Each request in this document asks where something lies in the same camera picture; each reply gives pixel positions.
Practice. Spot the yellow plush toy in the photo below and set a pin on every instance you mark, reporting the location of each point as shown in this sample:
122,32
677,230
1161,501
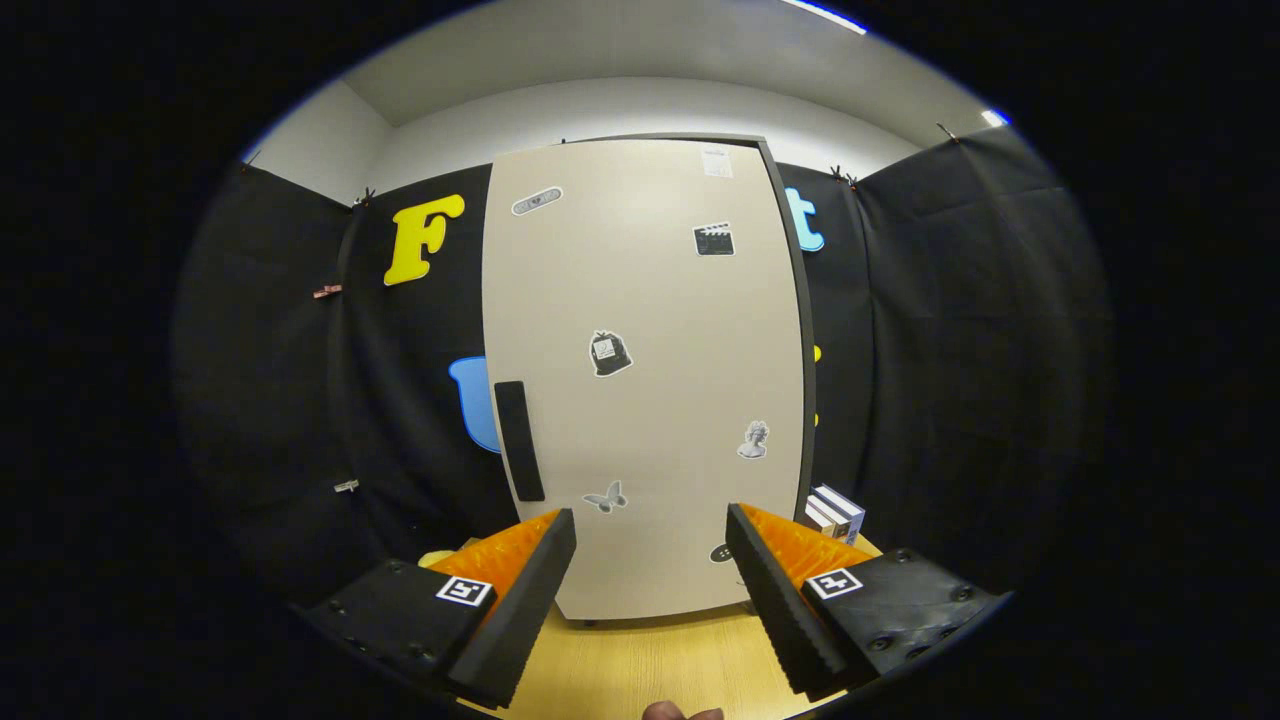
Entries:
437,557

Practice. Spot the white book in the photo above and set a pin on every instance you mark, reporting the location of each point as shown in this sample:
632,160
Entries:
828,512

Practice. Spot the black backdrop cloth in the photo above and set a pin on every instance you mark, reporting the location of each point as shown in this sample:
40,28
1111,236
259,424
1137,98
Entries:
950,350

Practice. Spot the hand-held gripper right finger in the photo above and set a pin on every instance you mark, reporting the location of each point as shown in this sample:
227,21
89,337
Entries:
770,610

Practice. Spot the brown book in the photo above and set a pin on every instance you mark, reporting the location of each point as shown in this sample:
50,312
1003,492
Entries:
815,520

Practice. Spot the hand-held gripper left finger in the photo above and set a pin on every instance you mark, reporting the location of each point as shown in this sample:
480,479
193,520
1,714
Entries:
530,600

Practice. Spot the dark grey shoe cabinet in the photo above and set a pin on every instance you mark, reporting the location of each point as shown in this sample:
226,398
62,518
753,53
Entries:
806,350

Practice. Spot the beige shoe cabinet door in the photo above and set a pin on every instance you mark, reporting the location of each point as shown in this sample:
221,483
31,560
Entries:
650,300

